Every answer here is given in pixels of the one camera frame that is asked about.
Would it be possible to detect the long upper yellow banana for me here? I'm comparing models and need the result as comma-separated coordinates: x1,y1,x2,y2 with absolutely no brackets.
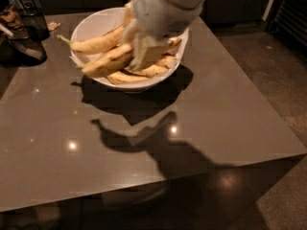
57,25,124,55

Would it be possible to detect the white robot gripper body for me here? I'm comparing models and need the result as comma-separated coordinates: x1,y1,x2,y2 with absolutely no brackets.
130,0,202,38

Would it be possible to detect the dark tray with items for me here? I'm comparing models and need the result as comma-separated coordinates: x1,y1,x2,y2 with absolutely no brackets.
0,4,47,66

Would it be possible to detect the bottom banana in bowl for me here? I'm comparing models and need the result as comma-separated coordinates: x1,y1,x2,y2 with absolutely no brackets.
106,72,147,84

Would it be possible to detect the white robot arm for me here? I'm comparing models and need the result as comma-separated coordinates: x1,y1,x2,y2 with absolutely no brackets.
123,0,205,71

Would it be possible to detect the small crumpled wrapper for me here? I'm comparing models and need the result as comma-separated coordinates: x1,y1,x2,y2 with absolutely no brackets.
47,21,59,31

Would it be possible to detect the white bowl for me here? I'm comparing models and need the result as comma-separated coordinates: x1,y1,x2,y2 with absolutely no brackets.
71,8,189,92

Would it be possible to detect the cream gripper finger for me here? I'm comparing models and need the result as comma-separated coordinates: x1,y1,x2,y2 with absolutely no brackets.
130,35,168,71
122,18,139,43

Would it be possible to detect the black mesh basket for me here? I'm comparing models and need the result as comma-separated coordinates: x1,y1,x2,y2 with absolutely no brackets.
19,7,50,40

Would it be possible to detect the orange sweet potato piece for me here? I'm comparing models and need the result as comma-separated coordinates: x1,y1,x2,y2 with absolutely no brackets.
164,36,181,56

